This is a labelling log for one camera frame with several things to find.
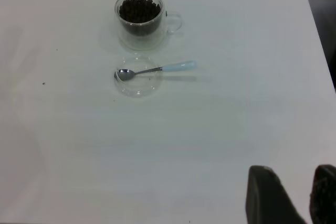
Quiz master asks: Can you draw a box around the roasted coffee beans pile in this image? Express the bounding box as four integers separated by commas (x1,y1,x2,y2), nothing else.
118,0,161,36

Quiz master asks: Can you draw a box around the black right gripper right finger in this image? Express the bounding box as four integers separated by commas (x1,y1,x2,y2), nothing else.
309,164,336,224

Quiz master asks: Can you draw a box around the clear glass handled cup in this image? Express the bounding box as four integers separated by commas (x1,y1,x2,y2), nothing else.
114,0,183,51

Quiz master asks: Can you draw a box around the metal spoon pale blue handle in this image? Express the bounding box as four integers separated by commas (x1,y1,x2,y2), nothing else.
113,60,197,81

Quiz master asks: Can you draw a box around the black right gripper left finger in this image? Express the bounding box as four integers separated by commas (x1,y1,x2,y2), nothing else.
246,165,308,224

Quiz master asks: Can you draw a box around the round clear glass lid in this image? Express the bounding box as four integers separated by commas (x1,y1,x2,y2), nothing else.
114,54,163,99

